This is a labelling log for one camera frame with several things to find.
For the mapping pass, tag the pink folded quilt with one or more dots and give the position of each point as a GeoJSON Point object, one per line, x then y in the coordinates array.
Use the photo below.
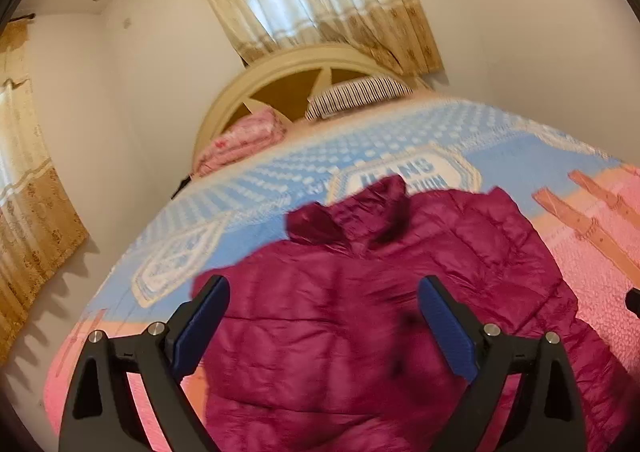
{"type": "Point", "coordinates": [240, 140]}

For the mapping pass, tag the pink and blue printed blanket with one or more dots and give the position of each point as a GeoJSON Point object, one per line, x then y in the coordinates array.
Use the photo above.
{"type": "Point", "coordinates": [280, 167]}

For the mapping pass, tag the striped pillow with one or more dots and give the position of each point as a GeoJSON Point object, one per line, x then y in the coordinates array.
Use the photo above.
{"type": "Point", "coordinates": [355, 95]}

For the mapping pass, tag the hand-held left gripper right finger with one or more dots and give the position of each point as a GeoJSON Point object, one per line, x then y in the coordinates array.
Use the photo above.
{"type": "Point", "coordinates": [447, 327]}

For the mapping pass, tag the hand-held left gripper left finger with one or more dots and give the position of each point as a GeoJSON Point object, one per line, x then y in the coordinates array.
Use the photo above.
{"type": "Point", "coordinates": [202, 319]}

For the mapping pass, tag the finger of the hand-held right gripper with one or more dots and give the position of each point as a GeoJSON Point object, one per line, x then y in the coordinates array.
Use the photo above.
{"type": "Point", "coordinates": [634, 303]}

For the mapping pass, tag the cream wooden bed headboard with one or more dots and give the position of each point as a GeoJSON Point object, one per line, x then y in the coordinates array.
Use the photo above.
{"type": "Point", "coordinates": [280, 75]}

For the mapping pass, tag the maroon puffer jacket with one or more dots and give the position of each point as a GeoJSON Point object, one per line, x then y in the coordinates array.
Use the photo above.
{"type": "Point", "coordinates": [325, 332]}

